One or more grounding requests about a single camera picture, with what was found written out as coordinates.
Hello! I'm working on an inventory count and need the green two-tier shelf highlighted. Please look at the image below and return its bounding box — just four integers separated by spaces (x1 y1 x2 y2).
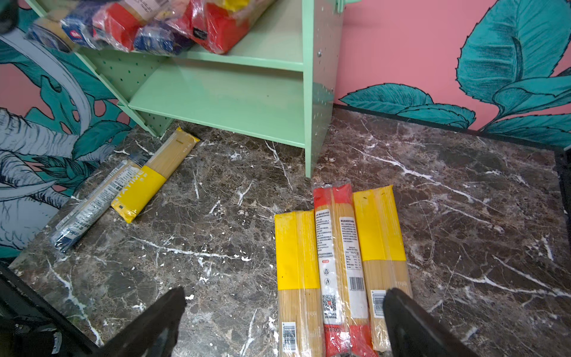
78 1 346 176

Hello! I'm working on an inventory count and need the blue yellow spaghetti bag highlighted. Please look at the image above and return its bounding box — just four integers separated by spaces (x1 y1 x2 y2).
26 0 81 53

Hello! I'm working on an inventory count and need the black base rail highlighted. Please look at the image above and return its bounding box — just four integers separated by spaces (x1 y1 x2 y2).
1 264 98 356

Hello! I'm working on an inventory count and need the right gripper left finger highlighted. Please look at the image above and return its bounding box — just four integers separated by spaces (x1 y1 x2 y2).
95 286 186 356

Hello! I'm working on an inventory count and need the blue-end yellow spaghetti bag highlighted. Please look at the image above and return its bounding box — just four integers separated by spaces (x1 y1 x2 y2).
134 1 195 56

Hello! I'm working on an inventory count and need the clear white label spaghetti bag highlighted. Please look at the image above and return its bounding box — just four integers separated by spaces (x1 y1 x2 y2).
50 153 147 253

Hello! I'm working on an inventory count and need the red spaghetti bag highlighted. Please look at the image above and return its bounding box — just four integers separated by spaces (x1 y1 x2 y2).
92 0 170 52
185 0 274 54
313 180 376 356

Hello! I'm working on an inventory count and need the yellow label spaghetti bag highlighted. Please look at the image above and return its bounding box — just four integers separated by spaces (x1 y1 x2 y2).
111 127 200 224

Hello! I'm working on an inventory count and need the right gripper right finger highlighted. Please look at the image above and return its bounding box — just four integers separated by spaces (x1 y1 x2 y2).
383 288 477 357

